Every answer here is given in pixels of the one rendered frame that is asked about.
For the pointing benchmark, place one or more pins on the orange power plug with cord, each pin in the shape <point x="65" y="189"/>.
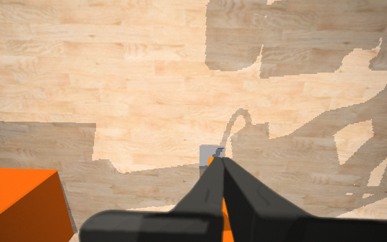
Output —
<point x="227" y="231"/>

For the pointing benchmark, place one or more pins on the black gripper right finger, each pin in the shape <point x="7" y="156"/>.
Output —
<point x="258" y="214"/>

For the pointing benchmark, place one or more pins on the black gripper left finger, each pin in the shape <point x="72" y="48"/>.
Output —
<point x="198" y="217"/>

